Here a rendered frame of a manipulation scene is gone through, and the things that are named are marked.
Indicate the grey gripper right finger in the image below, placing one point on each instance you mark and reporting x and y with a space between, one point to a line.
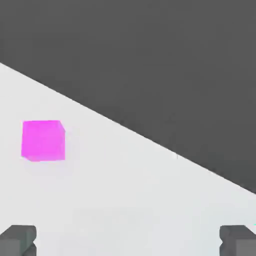
238 241

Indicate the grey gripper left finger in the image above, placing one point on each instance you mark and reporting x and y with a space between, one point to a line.
18 241

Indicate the small magenta cube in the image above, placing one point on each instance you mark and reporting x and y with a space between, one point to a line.
43 141

